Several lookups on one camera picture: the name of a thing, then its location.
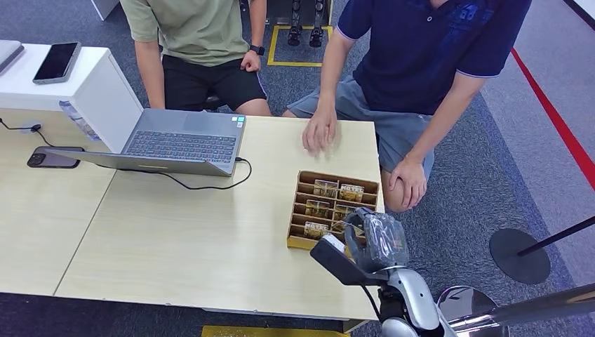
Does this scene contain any black smartphone with camera bump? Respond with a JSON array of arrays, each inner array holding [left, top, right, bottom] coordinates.
[[27, 145, 86, 170]]

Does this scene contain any grey open laptop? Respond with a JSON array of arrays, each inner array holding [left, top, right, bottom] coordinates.
[[45, 108, 248, 178]]

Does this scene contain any black humanoid robot leg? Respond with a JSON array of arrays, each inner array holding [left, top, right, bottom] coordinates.
[[286, 0, 303, 47], [309, 0, 326, 48]]

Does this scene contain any white cabinet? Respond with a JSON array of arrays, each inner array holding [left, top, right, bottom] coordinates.
[[0, 43, 145, 154]]

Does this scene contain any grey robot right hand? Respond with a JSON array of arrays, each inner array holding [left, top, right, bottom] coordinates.
[[343, 207, 411, 275]]

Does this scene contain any wooden card holder box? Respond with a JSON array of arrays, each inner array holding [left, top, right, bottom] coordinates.
[[286, 169, 381, 253]]

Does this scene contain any person's left hand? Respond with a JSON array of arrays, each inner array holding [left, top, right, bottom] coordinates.
[[389, 156, 428, 211], [239, 49, 262, 74]]

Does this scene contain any chrome round stanchion base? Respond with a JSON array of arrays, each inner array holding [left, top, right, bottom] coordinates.
[[436, 285, 510, 337]]

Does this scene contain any wrist camera with black bracket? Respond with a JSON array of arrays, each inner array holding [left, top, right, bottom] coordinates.
[[309, 234, 390, 287]]

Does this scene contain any black charging cable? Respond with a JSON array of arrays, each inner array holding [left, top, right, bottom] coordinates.
[[0, 117, 55, 148]]

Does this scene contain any chrome stanchion pole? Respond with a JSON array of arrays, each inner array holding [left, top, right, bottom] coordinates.
[[450, 283, 595, 332]]

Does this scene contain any smartphone with grey case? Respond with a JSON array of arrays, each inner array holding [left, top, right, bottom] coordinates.
[[32, 41, 83, 86]]

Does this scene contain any person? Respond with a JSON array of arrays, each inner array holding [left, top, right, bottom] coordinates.
[[281, 0, 534, 214], [119, 0, 274, 117]]

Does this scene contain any black stanchion pole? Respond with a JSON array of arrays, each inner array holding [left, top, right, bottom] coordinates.
[[516, 216, 595, 258]]

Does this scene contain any grey closed laptop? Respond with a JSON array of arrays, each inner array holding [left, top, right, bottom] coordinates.
[[0, 39, 25, 75]]

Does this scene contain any black round stanchion base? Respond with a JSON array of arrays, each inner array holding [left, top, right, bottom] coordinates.
[[488, 227, 552, 286]]

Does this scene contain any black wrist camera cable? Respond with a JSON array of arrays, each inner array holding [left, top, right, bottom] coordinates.
[[360, 284, 383, 322]]

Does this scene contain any hotel key card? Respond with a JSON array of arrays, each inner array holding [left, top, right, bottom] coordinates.
[[330, 218, 365, 237], [337, 183, 366, 203], [333, 204, 357, 223], [305, 199, 331, 218], [303, 220, 330, 241], [313, 179, 340, 199]]

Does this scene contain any black laptop power cable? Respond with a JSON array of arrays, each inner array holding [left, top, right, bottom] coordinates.
[[95, 157, 253, 191]]

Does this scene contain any person's right hand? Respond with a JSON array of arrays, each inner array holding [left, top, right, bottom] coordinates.
[[301, 108, 340, 157]]

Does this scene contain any white furniture corner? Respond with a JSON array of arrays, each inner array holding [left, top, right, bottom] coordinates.
[[91, 0, 121, 22]]

